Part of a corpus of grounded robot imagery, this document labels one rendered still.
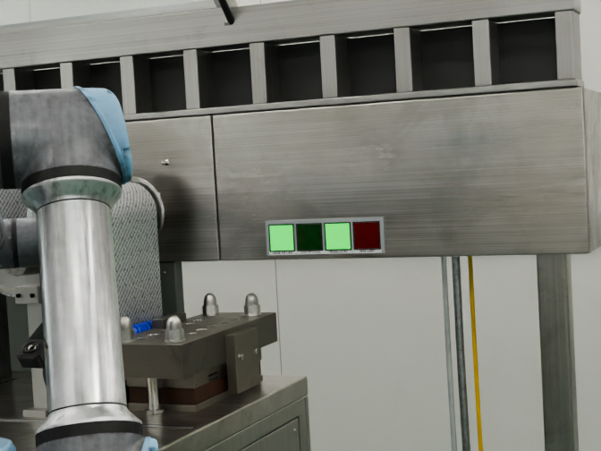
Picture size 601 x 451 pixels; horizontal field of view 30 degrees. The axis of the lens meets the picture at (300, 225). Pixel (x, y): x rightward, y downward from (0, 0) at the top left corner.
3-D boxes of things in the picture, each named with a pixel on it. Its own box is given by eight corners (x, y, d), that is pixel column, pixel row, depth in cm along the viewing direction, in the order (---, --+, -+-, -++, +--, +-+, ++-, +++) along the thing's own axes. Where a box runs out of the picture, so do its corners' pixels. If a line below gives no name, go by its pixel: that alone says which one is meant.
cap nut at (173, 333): (160, 342, 197) (158, 317, 197) (171, 338, 201) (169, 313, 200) (179, 342, 196) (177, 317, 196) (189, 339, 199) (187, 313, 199)
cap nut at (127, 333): (111, 343, 200) (109, 318, 200) (122, 339, 203) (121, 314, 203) (129, 343, 199) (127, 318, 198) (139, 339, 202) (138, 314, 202)
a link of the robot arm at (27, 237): (18, 272, 163) (20, 266, 174) (96, 267, 166) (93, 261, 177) (14, 218, 163) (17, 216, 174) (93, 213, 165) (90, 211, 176)
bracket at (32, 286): (21, 417, 203) (10, 249, 202) (42, 410, 209) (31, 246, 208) (44, 418, 201) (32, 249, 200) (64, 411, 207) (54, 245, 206)
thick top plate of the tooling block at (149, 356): (104, 377, 200) (102, 343, 199) (208, 340, 237) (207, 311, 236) (183, 378, 194) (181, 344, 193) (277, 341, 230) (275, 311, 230)
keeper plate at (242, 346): (228, 394, 209) (224, 335, 208) (251, 383, 218) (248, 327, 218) (240, 394, 208) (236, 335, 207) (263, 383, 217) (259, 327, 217)
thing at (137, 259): (97, 344, 205) (89, 243, 204) (161, 325, 227) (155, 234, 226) (98, 344, 205) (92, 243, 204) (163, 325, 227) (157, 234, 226)
